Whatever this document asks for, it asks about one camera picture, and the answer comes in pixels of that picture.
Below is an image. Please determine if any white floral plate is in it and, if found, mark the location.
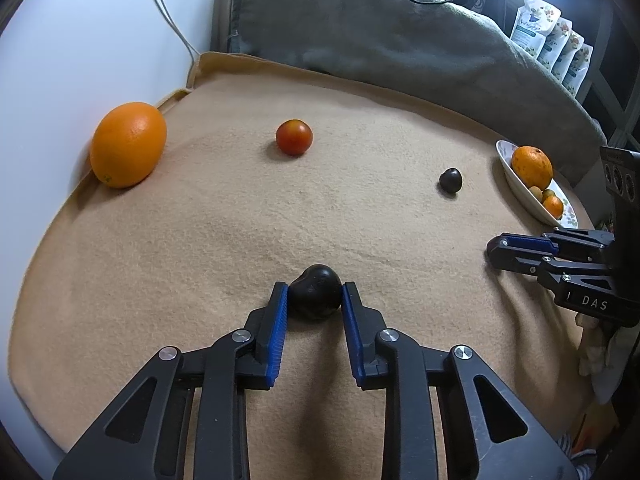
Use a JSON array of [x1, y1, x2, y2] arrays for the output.
[[495, 139, 579, 229]]

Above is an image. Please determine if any small red tomato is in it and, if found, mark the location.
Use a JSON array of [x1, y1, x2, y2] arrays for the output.
[[276, 119, 314, 156]]

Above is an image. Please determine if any white cable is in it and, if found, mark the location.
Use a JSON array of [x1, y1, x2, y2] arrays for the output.
[[136, 0, 202, 61]]

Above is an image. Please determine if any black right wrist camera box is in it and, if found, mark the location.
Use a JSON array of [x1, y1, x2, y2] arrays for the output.
[[600, 146, 640, 278]]

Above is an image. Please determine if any beige blanket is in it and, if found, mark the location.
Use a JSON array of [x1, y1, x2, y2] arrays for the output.
[[9, 54, 593, 449]]

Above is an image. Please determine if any large orange on plate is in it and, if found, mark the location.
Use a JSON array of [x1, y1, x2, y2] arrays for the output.
[[511, 146, 553, 190]]

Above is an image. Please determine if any orange by the wall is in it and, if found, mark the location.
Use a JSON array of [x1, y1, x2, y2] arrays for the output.
[[89, 102, 167, 188]]

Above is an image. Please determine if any dark chestnut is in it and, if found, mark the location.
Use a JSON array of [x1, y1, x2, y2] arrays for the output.
[[288, 264, 343, 322], [438, 168, 463, 195]]

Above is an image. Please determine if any gloved right hand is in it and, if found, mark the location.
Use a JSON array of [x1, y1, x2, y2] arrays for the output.
[[575, 313, 639, 404]]

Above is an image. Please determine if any small orange mandarin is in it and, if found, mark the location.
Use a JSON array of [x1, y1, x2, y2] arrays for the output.
[[542, 195, 564, 220]]

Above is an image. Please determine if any brown longan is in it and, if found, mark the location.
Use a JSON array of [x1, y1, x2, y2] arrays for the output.
[[542, 188, 555, 200], [528, 186, 544, 202]]

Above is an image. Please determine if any grey blanket cushion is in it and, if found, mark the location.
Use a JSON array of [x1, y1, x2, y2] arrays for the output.
[[220, 0, 605, 183]]

